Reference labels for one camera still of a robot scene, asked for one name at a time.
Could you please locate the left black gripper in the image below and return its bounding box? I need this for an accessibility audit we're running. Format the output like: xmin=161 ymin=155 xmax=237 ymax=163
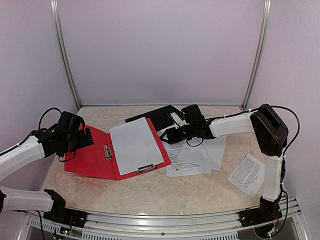
xmin=62 ymin=126 xmax=94 ymax=153

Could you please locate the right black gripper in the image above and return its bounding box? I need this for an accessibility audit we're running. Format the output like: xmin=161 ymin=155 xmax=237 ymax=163
xmin=159 ymin=123 xmax=196 ymax=145

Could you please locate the red folder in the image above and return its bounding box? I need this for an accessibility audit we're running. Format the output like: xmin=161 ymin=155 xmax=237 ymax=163
xmin=64 ymin=118 xmax=172 ymax=181

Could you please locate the white sheet top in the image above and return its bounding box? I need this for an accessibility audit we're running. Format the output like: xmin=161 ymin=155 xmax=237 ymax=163
xmin=109 ymin=117 xmax=164 ymax=176

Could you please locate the white sheet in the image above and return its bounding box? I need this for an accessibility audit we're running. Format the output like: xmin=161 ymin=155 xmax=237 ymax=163
xmin=109 ymin=117 xmax=164 ymax=176
xmin=177 ymin=136 xmax=227 ymax=171

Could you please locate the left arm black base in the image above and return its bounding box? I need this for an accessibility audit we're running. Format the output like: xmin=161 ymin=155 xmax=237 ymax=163
xmin=43 ymin=189 xmax=88 ymax=228

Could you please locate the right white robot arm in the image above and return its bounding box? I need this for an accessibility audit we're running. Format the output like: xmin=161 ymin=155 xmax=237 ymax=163
xmin=160 ymin=104 xmax=289 ymax=222

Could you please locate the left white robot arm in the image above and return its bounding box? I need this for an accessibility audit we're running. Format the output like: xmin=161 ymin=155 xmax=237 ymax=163
xmin=0 ymin=111 xmax=94 ymax=223

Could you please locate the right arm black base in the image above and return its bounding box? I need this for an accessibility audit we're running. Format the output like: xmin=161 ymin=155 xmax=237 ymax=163
xmin=238 ymin=195 xmax=283 ymax=227

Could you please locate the black folder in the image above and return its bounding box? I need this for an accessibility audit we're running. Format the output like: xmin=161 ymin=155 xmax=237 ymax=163
xmin=125 ymin=105 xmax=185 ymax=132

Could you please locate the printed text sheet centre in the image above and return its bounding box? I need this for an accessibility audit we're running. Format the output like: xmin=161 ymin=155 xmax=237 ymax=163
xmin=164 ymin=142 xmax=212 ymax=177

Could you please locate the printed text sheet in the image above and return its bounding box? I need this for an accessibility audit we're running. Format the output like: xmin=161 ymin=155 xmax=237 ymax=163
xmin=164 ymin=142 xmax=212 ymax=177
xmin=227 ymin=153 xmax=265 ymax=199

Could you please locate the blank white sheet lower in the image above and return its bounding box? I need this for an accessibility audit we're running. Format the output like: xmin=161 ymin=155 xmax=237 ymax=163
xmin=177 ymin=136 xmax=227 ymax=171

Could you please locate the printed text sheet right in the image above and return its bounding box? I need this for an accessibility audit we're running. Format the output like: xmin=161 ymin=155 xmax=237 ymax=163
xmin=227 ymin=153 xmax=265 ymax=199

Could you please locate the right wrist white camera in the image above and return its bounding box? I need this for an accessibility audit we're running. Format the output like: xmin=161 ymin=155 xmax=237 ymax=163
xmin=168 ymin=112 xmax=187 ymax=129

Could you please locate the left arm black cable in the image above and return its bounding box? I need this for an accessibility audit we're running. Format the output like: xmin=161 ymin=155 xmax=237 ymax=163
xmin=14 ymin=107 xmax=78 ymax=162

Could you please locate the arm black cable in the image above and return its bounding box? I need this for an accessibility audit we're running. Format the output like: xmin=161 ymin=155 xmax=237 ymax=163
xmin=14 ymin=107 xmax=78 ymax=162
xmin=207 ymin=106 xmax=301 ymax=227

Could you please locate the right aluminium frame post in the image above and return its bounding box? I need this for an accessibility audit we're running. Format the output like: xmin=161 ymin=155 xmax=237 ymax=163
xmin=241 ymin=0 xmax=272 ymax=110

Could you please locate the aluminium frame post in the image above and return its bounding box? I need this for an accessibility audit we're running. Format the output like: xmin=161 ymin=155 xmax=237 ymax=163
xmin=49 ymin=0 xmax=82 ymax=110
xmin=241 ymin=0 xmax=272 ymax=110

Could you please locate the aluminium front rail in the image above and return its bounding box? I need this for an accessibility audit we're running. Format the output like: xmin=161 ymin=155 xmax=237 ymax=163
xmin=18 ymin=197 xmax=310 ymax=240

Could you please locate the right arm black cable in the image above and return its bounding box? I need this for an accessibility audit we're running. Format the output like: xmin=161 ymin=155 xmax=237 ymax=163
xmin=207 ymin=106 xmax=301 ymax=227

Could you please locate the left aluminium frame post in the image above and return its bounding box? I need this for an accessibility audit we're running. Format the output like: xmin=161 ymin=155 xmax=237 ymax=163
xmin=49 ymin=0 xmax=82 ymax=110

